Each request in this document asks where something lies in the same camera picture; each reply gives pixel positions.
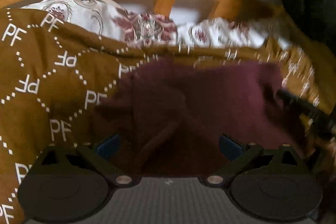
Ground maroon long-sleeve shirt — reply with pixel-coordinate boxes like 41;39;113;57
92;59;305;177

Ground brown PF-print duvet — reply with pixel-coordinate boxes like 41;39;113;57
1;9;335;223

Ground white floral bed sheet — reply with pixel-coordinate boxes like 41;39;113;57
26;0;270;48

